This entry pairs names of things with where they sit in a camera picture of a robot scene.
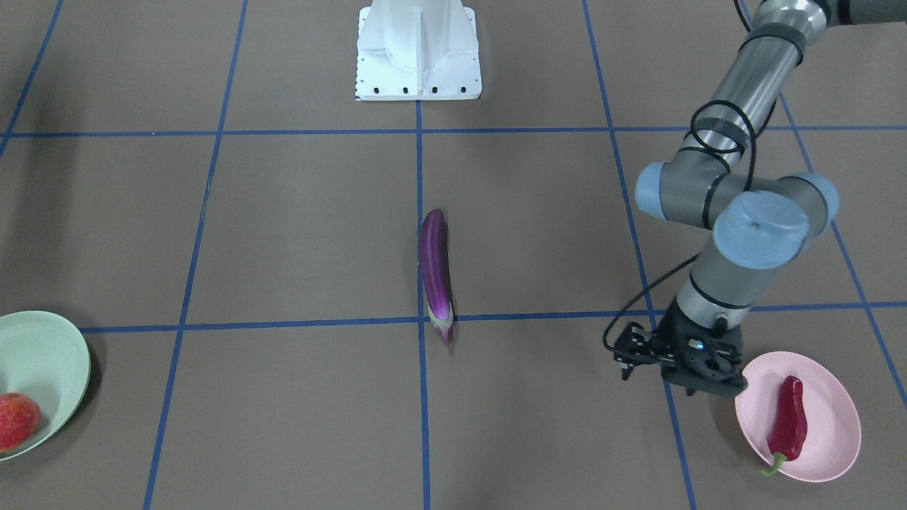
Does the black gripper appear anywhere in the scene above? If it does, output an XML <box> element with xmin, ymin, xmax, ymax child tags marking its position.
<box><xmin>655</xmin><ymin>300</ymin><xmax>748</xmax><ymax>398</ymax></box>

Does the red chili pepper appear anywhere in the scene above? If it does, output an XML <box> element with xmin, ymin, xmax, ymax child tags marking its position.
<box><xmin>760</xmin><ymin>375</ymin><xmax>808</xmax><ymax>477</ymax></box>

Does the red pomegranate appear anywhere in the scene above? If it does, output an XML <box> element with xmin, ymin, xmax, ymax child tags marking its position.
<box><xmin>1</xmin><ymin>392</ymin><xmax>42</xmax><ymax>454</ymax></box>

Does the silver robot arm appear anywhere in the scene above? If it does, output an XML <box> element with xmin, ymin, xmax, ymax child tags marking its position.
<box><xmin>635</xmin><ymin>1</ymin><xmax>905</xmax><ymax>398</ymax></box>

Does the pink plate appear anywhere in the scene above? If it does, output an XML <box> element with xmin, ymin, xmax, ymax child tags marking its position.
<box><xmin>734</xmin><ymin>351</ymin><xmax>862</xmax><ymax>483</ymax></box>

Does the purple eggplant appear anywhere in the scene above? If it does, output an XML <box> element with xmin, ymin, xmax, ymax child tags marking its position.
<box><xmin>418</xmin><ymin>208</ymin><xmax>456</xmax><ymax>346</ymax></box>

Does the green plate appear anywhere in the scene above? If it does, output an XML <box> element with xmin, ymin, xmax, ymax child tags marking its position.
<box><xmin>1</xmin><ymin>311</ymin><xmax>91</xmax><ymax>461</ymax></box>

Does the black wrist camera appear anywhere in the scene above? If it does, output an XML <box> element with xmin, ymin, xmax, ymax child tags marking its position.
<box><xmin>609</xmin><ymin>322</ymin><xmax>676</xmax><ymax>381</ymax></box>

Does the white camera pillar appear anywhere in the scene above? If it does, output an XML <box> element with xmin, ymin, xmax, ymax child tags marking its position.
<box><xmin>354</xmin><ymin>1</ymin><xmax>483</xmax><ymax>101</ymax></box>

